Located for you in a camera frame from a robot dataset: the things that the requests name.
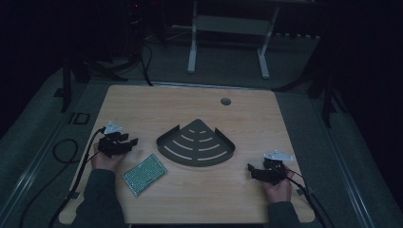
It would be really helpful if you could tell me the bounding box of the left hand-held gripper black cable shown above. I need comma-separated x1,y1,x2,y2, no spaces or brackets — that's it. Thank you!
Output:
47,126,106,228

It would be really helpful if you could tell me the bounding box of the black rectangular floor bracket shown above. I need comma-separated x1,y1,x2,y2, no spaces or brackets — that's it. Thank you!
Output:
68,111,91,125

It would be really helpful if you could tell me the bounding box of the black looped floor cable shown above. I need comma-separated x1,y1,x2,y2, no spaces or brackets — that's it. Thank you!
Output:
51,138,81,165

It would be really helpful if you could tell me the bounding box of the green scouring pad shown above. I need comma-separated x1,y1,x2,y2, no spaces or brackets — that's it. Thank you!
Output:
122,153,168,197

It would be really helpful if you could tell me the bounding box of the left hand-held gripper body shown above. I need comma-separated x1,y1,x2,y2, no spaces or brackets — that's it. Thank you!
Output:
97,121,131,159

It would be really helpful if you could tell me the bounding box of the white metal desk frame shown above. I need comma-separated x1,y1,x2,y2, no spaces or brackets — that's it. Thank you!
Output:
186,0,281,81

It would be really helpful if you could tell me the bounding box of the hand-held gripper black cable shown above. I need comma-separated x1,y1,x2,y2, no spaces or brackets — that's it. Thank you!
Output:
278,165,336,228
47,126,106,228

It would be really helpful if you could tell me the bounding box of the black metal stand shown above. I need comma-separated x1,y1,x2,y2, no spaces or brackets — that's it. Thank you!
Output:
60,55,128,114
306,70,341,128

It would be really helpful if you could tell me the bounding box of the black hanging cable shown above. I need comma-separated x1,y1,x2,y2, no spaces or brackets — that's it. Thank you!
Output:
139,42,155,87

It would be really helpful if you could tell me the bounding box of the person's right hand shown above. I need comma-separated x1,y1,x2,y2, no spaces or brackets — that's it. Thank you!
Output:
259,167,295,204

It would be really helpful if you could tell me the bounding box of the dark metal corner shelf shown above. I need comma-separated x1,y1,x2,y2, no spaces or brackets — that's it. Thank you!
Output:
156,118,237,168

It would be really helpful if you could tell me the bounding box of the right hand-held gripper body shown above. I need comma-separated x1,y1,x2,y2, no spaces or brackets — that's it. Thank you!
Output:
257,149,295,186

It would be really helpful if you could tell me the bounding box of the right hand-held gripper black cable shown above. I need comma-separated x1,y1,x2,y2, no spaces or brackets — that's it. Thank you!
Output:
278,165,336,228

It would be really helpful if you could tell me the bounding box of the person's left hand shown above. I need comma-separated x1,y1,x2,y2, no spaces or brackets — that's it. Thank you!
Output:
90,142,127,174

